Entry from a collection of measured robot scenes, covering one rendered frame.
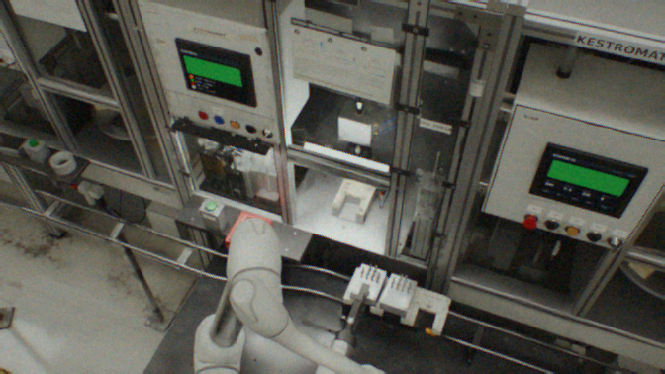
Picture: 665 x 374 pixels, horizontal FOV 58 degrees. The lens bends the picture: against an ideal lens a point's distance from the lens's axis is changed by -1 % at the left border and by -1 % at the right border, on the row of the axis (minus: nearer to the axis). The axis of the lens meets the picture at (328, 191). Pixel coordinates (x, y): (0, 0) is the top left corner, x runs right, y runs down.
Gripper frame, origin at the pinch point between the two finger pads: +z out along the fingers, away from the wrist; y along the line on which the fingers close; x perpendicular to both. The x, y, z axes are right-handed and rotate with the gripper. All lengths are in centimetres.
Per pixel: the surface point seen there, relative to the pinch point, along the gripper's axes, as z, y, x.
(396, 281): 8.6, 2.0, -9.3
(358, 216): 29.3, 4.4, 12.8
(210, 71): 18, 74, 57
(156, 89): 21, 56, 83
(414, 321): 0.4, -7.3, -19.3
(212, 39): 21, 85, 55
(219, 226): 5, 5, 61
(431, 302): 7.1, -1.8, -23.5
